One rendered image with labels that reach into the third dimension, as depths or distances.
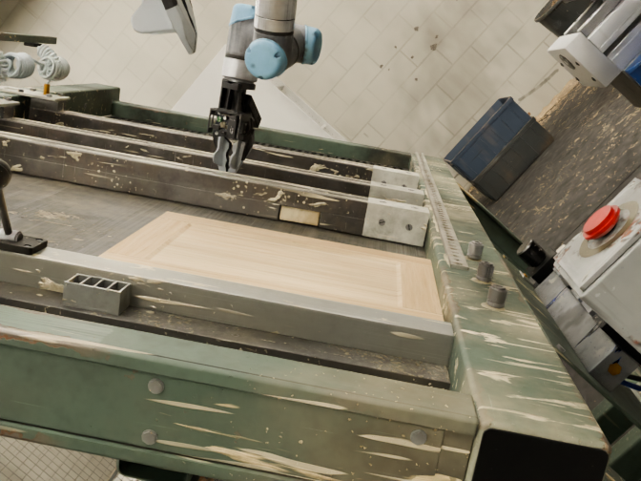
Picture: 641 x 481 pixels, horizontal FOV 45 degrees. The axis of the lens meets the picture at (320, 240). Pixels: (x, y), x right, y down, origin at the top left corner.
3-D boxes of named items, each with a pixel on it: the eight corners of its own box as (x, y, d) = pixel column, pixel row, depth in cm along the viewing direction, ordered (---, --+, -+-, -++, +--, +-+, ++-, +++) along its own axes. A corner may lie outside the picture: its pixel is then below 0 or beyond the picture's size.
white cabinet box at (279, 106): (461, 255, 508) (226, 42, 491) (400, 316, 520) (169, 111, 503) (452, 236, 568) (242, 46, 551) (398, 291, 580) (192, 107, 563)
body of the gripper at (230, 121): (204, 135, 160) (213, 76, 157) (219, 134, 168) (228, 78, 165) (238, 142, 158) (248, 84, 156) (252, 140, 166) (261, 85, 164)
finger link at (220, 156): (204, 178, 163) (211, 135, 161) (215, 176, 169) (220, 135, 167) (217, 181, 163) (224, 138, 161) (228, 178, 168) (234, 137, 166)
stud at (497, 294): (505, 311, 103) (509, 290, 102) (486, 307, 103) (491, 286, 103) (502, 305, 105) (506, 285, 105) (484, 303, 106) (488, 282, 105)
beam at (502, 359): (587, 556, 70) (617, 449, 68) (455, 531, 71) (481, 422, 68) (437, 187, 284) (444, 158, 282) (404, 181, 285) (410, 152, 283)
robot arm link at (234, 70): (232, 57, 165) (267, 65, 163) (228, 79, 166) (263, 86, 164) (218, 55, 157) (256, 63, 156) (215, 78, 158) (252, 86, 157)
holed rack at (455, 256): (468, 270, 122) (468, 267, 122) (449, 267, 122) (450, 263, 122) (423, 155, 282) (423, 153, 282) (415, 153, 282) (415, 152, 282)
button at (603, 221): (636, 221, 67) (619, 206, 67) (603, 255, 68) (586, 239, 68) (623, 214, 71) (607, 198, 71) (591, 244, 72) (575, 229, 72)
